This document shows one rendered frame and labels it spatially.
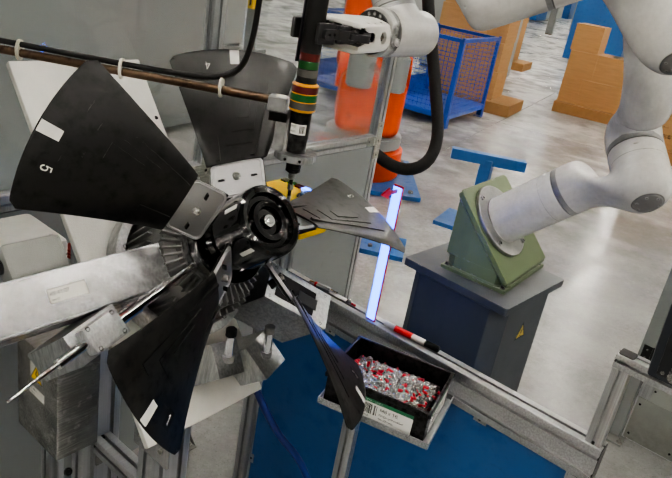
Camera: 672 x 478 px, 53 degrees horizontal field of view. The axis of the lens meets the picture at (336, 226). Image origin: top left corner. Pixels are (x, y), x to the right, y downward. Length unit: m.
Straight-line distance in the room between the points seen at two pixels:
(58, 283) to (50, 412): 0.46
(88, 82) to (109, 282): 0.30
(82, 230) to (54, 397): 0.36
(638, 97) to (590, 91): 8.90
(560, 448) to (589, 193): 0.55
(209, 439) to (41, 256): 1.52
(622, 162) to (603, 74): 8.74
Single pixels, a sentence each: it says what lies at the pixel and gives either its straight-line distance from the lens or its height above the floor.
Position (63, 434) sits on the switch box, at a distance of 1.47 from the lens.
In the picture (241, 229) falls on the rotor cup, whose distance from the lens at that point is 1.02.
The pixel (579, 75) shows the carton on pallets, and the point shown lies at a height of 0.55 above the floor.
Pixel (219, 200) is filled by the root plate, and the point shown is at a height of 1.24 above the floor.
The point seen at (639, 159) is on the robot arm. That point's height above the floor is 1.33.
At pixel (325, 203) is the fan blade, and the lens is 1.28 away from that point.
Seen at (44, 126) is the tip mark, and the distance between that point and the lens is 0.98.
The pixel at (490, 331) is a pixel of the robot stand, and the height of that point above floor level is 0.84.
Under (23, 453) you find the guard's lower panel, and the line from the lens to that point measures 2.10.
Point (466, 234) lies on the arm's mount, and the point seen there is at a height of 1.04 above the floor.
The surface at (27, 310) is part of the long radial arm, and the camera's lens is 1.02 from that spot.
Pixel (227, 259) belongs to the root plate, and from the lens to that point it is 1.05.
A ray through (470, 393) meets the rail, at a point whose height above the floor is 0.83.
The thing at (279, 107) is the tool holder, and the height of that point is 1.38.
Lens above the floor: 1.63
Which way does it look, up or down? 22 degrees down
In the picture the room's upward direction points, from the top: 10 degrees clockwise
